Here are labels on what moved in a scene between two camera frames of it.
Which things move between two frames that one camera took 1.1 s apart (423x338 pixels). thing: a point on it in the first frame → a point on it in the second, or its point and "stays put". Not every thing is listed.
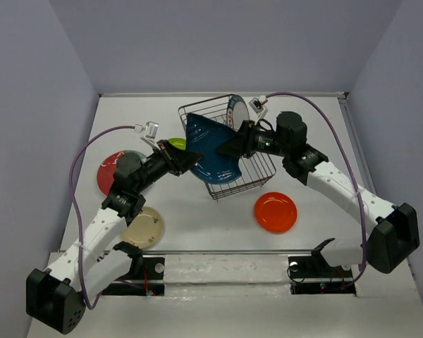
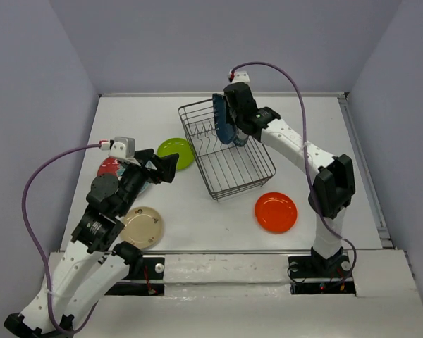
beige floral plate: x=146 y=231 stays put
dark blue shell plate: x=204 y=137 → x=226 y=132
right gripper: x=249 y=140 → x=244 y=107
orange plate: x=276 y=212 stays put
